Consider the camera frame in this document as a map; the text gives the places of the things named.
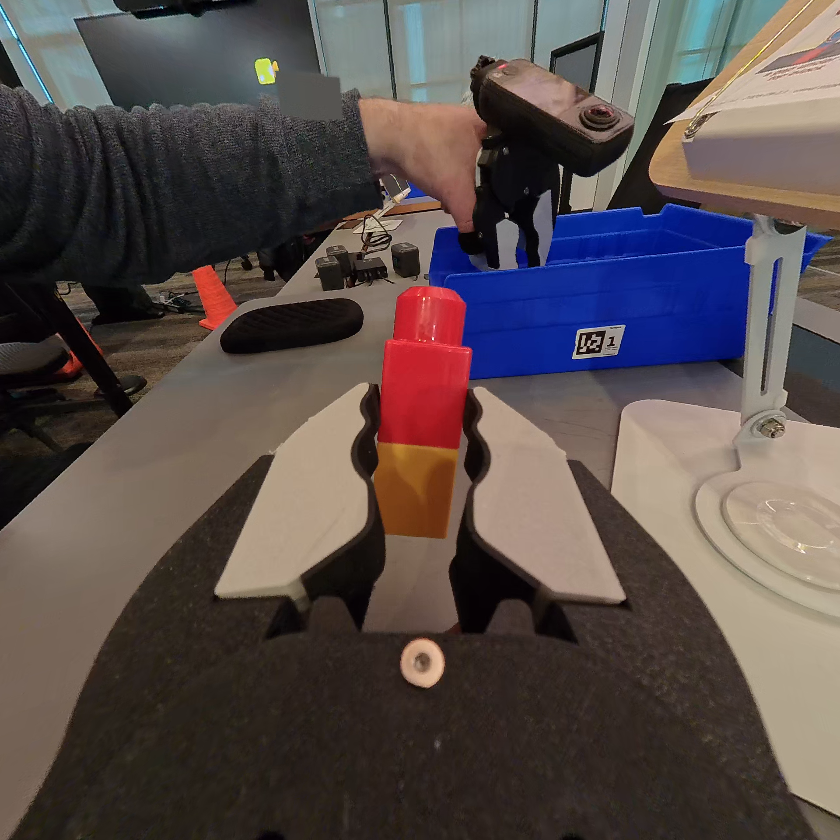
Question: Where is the blue plastic bin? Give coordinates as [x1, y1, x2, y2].
[428, 203, 831, 380]

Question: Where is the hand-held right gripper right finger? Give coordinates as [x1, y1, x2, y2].
[448, 386, 627, 632]

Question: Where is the black screen on floor stand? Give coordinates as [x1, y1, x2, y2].
[550, 31, 606, 96]

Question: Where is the orange traffic cone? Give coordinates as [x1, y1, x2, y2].
[192, 264, 238, 331]
[56, 315, 104, 383]

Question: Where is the person's left forearm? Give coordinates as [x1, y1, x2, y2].
[0, 85, 385, 290]

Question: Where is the office chair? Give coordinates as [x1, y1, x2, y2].
[0, 338, 148, 454]

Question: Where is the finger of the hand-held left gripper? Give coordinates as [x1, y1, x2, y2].
[484, 218, 521, 271]
[518, 190, 557, 269]

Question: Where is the yellow building block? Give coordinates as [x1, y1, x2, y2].
[374, 443, 458, 539]

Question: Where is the grey desk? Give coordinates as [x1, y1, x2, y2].
[0, 210, 840, 840]

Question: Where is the large black display screen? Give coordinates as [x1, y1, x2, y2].
[74, 0, 322, 109]

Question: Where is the black wrist rest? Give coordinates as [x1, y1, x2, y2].
[220, 298, 365, 355]

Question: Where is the person's left hand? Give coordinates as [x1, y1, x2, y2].
[360, 98, 490, 234]

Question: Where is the red building block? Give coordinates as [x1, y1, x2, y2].
[377, 287, 473, 450]

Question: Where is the black webcam bar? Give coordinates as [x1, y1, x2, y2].
[113, 0, 257, 17]

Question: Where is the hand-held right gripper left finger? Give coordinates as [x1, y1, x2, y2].
[214, 382, 387, 624]

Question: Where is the black panel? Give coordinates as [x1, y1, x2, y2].
[607, 82, 713, 211]

